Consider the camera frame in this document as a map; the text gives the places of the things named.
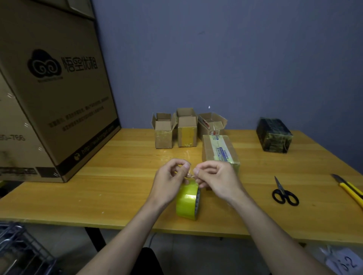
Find person's black trousers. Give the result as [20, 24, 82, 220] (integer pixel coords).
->
[136, 247, 165, 275]

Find yellow utility knife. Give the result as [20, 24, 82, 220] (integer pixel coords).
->
[330, 173, 363, 210]

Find brown box with white label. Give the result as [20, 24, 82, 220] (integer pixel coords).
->
[202, 134, 241, 190]

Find large flat brown carton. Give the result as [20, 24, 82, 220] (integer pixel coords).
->
[0, 0, 122, 183]

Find small carton red label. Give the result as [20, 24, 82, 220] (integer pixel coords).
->
[197, 112, 228, 141]

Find black handled scissors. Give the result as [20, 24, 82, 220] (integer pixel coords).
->
[271, 175, 300, 207]

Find person's right forearm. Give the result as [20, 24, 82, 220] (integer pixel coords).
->
[230, 195, 335, 275]

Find person's left forearm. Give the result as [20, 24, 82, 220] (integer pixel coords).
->
[76, 198, 171, 275]

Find black cardboard box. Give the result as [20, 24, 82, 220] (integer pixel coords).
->
[256, 117, 294, 154]

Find white paper floor label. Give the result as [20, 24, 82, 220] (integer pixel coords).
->
[326, 248, 361, 275]

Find small carton yellow tape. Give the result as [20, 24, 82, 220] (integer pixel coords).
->
[176, 107, 198, 148]

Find person's left hand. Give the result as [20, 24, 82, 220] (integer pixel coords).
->
[147, 158, 192, 209]

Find yellow tape roll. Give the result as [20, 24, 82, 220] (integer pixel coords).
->
[175, 180, 201, 221]

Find person's right hand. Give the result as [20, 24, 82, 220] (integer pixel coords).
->
[192, 160, 247, 206]

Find black table leg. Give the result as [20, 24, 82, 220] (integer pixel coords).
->
[84, 226, 107, 253]

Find metal wire cart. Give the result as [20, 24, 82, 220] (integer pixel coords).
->
[0, 222, 57, 275]

